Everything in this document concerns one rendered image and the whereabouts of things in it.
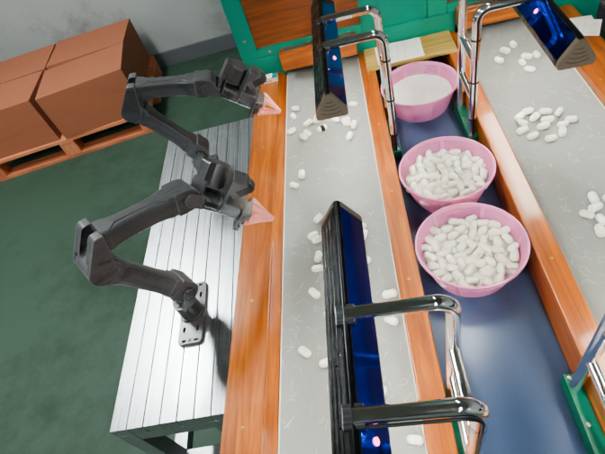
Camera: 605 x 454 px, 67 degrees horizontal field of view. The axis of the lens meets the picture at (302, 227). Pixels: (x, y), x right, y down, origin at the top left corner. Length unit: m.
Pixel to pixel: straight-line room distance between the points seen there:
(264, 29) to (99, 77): 1.67
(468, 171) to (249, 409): 0.89
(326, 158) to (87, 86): 2.19
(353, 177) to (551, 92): 0.69
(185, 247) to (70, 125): 2.17
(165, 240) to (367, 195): 0.70
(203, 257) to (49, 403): 1.21
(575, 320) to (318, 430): 0.58
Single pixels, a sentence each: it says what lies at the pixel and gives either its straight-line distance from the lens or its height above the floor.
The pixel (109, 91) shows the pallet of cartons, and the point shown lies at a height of 0.38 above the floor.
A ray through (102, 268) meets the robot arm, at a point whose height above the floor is 1.04.
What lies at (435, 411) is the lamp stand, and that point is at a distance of 0.63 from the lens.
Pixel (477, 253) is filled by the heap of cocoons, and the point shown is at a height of 0.74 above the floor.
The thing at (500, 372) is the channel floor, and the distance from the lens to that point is 1.13.
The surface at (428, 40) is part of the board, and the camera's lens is 1.94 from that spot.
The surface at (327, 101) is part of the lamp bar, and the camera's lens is 1.13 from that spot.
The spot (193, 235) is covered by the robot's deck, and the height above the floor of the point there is 0.67.
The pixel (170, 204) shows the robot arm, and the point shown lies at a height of 1.05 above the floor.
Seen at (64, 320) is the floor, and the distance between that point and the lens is 2.66.
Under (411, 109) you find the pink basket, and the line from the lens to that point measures 1.63.
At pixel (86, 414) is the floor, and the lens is 2.29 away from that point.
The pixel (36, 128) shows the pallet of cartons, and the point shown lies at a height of 0.29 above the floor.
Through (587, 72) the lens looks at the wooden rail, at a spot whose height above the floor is 0.76.
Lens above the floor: 1.71
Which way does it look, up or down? 47 degrees down
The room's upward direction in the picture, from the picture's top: 21 degrees counter-clockwise
